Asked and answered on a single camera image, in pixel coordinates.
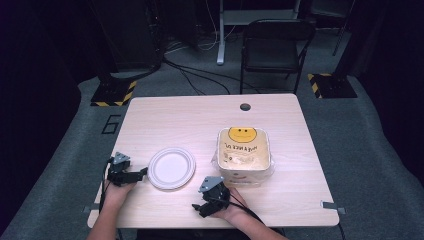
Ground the black floor cable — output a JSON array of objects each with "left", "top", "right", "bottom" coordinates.
[{"left": 162, "top": 57, "right": 262, "bottom": 96}]

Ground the person's left hand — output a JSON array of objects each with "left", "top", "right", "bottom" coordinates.
[{"left": 104, "top": 179, "right": 138, "bottom": 209}]

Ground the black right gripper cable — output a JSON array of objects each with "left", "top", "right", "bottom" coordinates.
[{"left": 228, "top": 192, "right": 286, "bottom": 236}]

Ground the wrapped pack of beige bowls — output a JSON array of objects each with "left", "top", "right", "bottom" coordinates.
[{"left": 210, "top": 126, "right": 276, "bottom": 188}]

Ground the white paper plate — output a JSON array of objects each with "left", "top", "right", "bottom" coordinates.
[{"left": 147, "top": 147, "right": 197, "bottom": 191}]

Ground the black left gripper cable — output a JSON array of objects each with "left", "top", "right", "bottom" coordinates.
[{"left": 98, "top": 157, "right": 114, "bottom": 214}]

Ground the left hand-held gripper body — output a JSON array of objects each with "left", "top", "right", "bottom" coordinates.
[{"left": 107, "top": 151, "right": 135, "bottom": 187}]

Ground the black folding chair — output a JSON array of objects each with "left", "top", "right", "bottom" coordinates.
[{"left": 239, "top": 18, "right": 317, "bottom": 95}]

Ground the person's right hand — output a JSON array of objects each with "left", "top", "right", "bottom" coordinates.
[{"left": 212, "top": 187, "right": 250, "bottom": 222}]

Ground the white desk frame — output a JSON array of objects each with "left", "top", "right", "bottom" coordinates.
[{"left": 216, "top": 0, "right": 302, "bottom": 66}]

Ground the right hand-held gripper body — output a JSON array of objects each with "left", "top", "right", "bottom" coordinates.
[{"left": 198, "top": 175, "right": 232, "bottom": 214}]

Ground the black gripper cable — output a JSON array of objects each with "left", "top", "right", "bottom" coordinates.
[
  {"left": 98, "top": 157, "right": 114, "bottom": 214},
  {"left": 228, "top": 192, "right": 286, "bottom": 236}
]

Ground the black base with striped tape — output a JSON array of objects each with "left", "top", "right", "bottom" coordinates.
[
  {"left": 306, "top": 72, "right": 358, "bottom": 100},
  {"left": 90, "top": 77, "right": 138, "bottom": 108}
]

